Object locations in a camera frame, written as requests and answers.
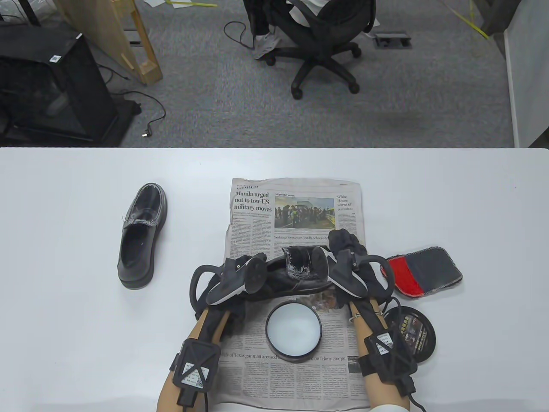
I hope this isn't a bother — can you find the black hand controller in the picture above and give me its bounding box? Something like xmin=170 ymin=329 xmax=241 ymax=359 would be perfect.
xmin=190 ymin=253 xmax=269 ymax=308
xmin=311 ymin=246 xmax=393 ymax=297

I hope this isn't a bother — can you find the person's left hand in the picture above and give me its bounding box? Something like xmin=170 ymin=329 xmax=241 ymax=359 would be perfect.
xmin=195 ymin=255 xmax=267 ymax=319

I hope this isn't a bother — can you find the black power cable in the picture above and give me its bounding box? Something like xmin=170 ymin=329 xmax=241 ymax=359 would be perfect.
xmin=97 ymin=64 xmax=167 ymax=139

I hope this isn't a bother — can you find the white partition panel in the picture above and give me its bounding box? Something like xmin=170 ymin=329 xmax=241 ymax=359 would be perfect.
xmin=504 ymin=0 xmax=549 ymax=149

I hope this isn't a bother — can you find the person's right hand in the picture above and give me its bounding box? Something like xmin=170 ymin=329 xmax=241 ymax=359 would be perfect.
xmin=328 ymin=229 xmax=398 ymax=310

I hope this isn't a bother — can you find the newspaper sheet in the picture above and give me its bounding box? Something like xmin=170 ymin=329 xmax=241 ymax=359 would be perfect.
xmin=213 ymin=177 xmax=374 ymax=411

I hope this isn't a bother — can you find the black right wrist camera strap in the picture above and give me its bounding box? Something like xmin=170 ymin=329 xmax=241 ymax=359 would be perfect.
xmin=358 ymin=330 xmax=419 ymax=385

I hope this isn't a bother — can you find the black right hand controller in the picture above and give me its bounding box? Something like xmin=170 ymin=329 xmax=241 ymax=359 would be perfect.
xmin=311 ymin=246 xmax=393 ymax=297

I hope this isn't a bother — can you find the black cream tin lid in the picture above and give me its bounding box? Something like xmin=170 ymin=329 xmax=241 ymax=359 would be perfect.
xmin=383 ymin=307 xmax=437 ymax=364

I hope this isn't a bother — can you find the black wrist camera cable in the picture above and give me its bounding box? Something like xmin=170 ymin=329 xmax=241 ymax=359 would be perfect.
xmin=395 ymin=381 xmax=430 ymax=412

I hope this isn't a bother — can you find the person's right forearm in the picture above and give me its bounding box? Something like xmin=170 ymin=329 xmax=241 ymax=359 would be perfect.
xmin=347 ymin=298 xmax=413 ymax=411

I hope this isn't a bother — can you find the thin black floor cable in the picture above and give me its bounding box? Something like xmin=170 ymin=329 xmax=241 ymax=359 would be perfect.
xmin=223 ymin=21 xmax=259 ymax=49

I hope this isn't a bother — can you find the black leather shoe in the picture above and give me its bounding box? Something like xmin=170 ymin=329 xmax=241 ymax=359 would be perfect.
xmin=117 ymin=183 xmax=168 ymax=291
xmin=253 ymin=245 xmax=335 ymax=301

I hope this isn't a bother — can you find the black left hand controller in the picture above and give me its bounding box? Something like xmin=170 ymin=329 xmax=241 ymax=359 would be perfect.
xmin=190 ymin=253 xmax=269 ymax=308

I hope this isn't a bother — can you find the black cabinet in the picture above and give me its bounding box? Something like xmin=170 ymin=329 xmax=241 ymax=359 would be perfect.
xmin=0 ymin=21 xmax=142 ymax=148

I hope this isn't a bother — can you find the black swivel office chair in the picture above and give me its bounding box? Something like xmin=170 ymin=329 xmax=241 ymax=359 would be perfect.
xmin=247 ymin=0 xmax=378 ymax=100

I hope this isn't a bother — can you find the red and grey polishing cloth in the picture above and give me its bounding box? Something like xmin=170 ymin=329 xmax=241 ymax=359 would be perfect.
xmin=380 ymin=246 xmax=464 ymax=298

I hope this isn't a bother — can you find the black leather care cream tin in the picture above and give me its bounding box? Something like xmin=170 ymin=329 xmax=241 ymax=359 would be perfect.
xmin=265 ymin=300 xmax=323 ymax=364

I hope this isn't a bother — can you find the person's left forearm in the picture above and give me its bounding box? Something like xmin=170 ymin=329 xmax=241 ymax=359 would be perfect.
xmin=157 ymin=307 xmax=237 ymax=412

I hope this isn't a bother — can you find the black wrist camera strap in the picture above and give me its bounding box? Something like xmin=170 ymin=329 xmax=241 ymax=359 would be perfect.
xmin=358 ymin=330 xmax=419 ymax=385
xmin=169 ymin=339 xmax=222 ymax=406

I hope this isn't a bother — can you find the yellow floor tape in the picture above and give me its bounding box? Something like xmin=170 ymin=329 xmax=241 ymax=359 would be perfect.
xmin=446 ymin=0 xmax=492 ymax=40

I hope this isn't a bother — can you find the floor socket box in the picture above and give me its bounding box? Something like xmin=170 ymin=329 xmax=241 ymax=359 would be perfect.
xmin=372 ymin=32 xmax=413 ymax=50

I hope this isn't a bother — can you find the black left wrist camera strap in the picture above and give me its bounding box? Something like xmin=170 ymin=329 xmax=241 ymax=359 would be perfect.
xmin=169 ymin=339 xmax=222 ymax=406

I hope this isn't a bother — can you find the wooden frame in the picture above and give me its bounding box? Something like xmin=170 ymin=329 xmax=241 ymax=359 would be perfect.
xmin=54 ymin=0 xmax=164 ymax=86

